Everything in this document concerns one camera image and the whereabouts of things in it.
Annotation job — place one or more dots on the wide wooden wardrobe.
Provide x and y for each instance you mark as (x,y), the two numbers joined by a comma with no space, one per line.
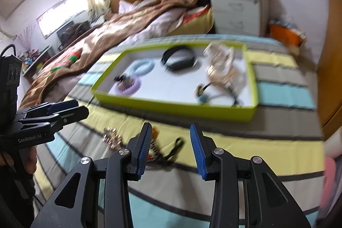
(331,57)

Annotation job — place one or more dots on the white nightstand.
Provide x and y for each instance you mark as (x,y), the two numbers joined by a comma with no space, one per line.
(235,14)

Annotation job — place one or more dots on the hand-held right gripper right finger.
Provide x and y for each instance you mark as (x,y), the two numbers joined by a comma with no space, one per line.
(199,153)

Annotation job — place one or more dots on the white pillow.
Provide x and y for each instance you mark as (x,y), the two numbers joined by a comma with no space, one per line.
(128,6)

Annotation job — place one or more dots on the orange box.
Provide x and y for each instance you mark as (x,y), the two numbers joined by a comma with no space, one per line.
(283,34)

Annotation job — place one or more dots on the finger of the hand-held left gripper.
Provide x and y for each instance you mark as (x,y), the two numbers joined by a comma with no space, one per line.
(74,115)
(64,105)

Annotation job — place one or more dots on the brown blanket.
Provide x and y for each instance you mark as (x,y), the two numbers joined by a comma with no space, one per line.
(107,33)

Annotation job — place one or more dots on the cluttered side desk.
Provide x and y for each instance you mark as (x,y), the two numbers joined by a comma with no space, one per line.
(40,59)

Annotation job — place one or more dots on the person's left hand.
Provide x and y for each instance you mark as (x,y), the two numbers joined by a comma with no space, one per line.
(31,161)

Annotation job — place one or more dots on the red patterned pillow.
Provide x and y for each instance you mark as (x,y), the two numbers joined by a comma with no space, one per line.
(195,15)

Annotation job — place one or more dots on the pink plastic object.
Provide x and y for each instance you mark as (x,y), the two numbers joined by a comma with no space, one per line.
(327,180)

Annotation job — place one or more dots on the clear plastic bangle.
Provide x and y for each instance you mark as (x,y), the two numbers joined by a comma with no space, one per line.
(221,78)

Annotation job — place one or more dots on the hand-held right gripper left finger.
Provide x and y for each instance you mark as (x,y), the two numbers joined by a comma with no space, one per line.
(143,153)

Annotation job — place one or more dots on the window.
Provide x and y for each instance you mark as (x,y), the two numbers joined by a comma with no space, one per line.
(61,11)

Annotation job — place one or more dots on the striped bed sheet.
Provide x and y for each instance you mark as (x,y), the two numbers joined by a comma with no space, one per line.
(280,131)

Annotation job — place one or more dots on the green cardboard box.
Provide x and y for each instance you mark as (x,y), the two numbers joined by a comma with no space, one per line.
(173,107)

